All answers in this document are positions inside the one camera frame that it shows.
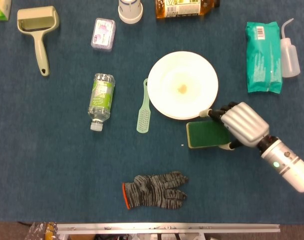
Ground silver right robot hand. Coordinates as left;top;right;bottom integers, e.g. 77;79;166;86
199;101;270;151

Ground green yellow sponge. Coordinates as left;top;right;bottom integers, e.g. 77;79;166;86
186;120;234;150

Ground white round plate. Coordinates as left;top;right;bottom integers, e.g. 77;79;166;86
147;51;219;120

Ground green wet wipes pack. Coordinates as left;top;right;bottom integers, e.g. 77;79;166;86
245;21;284;95

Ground translucent squeeze wash bottle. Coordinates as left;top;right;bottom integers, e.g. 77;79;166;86
280;17;302;78

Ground grey black knit glove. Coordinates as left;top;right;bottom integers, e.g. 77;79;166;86
121;170;189;210

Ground amber tea bottle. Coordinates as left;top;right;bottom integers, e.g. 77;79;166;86
155;0;221;20

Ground clear green-label water bottle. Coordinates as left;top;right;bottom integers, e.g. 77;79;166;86
88;72;116;131

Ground stacked white paper cups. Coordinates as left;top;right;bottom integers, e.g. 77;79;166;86
118;0;144;25

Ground small clear plastic box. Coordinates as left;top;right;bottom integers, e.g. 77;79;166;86
90;17;116;52

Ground pale green lint roller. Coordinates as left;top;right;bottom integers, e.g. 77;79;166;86
16;5;60;77

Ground crinkled clear plastic bag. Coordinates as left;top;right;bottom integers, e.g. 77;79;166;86
24;221;58;240

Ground yellow green package corner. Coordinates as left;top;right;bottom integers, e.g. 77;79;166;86
0;0;12;21

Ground aluminium rail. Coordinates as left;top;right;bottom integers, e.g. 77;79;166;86
56;223;281;235

